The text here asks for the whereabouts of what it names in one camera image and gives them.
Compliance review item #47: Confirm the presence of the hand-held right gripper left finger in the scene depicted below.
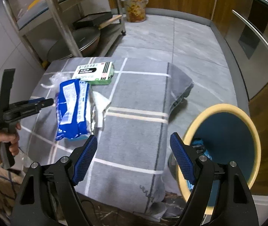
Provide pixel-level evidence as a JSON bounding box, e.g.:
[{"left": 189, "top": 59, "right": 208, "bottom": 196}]
[{"left": 10, "top": 134, "right": 98, "bottom": 226}]

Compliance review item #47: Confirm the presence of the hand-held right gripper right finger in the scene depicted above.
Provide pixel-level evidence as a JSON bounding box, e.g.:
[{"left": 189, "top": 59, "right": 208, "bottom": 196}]
[{"left": 170, "top": 132, "right": 259, "bottom": 226}]

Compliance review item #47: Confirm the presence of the blue plastic bag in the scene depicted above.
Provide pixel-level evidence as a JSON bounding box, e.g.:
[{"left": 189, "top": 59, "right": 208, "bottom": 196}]
[{"left": 191, "top": 138, "right": 212, "bottom": 162}]

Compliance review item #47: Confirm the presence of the clear plastic bag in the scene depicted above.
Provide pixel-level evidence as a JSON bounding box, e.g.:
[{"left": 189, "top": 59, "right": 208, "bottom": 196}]
[{"left": 41, "top": 72, "right": 76, "bottom": 90}]

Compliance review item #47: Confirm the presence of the blue wet wipes packet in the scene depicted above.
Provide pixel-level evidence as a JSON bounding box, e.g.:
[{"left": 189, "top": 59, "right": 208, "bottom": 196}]
[{"left": 54, "top": 79, "right": 94, "bottom": 142}]

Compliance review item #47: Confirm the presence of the blue bin with cream rim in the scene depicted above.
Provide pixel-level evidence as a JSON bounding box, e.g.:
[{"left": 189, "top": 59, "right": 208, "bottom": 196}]
[{"left": 168, "top": 104, "right": 262, "bottom": 216}]

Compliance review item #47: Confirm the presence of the white tissue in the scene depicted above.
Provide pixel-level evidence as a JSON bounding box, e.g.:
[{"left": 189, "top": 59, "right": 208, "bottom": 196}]
[{"left": 90, "top": 91, "right": 112, "bottom": 134}]

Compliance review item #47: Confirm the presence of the green and white box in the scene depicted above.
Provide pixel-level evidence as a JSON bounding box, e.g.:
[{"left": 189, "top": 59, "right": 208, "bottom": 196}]
[{"left": 72, "top": 61, "right": 116, "bottom": 85}]

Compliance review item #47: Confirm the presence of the grey plaid blanket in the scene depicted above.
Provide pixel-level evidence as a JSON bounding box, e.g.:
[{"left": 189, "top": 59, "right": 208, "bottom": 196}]
[{"left": 14, "top": 56, "right": 194, "bottom": 222}]

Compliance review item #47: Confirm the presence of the brown cooking pot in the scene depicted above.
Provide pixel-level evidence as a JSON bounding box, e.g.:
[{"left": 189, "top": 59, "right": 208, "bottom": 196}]
[{"left": 78, "top": 35, "right": 103, "bottom": 53}]

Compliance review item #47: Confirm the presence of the large pot with lid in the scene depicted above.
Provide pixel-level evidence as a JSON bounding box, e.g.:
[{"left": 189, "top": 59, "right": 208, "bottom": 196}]
[{"left": 47, "top": 27, "right": 101, "bottom": 59}]

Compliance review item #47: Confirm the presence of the stainless steel rack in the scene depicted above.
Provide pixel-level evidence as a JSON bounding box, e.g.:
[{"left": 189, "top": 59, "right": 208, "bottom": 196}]
[{"left": 2, "top": 0, "right": 127, "bottom": 59}]

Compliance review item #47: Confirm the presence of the blue grey storage tray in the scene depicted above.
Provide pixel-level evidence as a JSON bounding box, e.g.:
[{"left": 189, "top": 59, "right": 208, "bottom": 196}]
[{"left": 16, "top": 0, "right": 80, "bottom": 23}]

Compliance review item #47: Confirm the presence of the floral bin with plastic liner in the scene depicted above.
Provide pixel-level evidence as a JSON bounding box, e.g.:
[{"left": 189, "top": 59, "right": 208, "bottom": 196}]
[{"left": 120, "top": 0, "right": 148, "bottom": 23}]

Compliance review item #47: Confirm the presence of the stainless steel oven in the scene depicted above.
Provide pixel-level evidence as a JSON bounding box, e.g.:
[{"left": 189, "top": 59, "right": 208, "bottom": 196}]
[{"left": 223, "top": 0, "right": 268, "bottom": 99}]

